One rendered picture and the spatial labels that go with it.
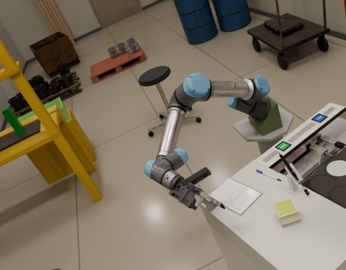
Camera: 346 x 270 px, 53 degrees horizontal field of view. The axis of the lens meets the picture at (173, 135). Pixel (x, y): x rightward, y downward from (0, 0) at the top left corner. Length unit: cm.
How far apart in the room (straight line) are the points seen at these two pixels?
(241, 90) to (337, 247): 89
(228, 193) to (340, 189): 46
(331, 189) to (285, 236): 34
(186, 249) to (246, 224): 135
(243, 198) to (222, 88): 56
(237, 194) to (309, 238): 38
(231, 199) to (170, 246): 135
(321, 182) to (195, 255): 134
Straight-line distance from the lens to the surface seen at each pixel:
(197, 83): 165
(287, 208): 139
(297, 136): 183
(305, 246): 137
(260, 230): 143
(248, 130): 220
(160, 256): 282
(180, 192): 136
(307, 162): 179
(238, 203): 154
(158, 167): 140
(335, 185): 164
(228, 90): 179
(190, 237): 283
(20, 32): 1101
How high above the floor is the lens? 206
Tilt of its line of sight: 31 degrees down
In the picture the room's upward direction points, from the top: 24 degrees counter-clockwise
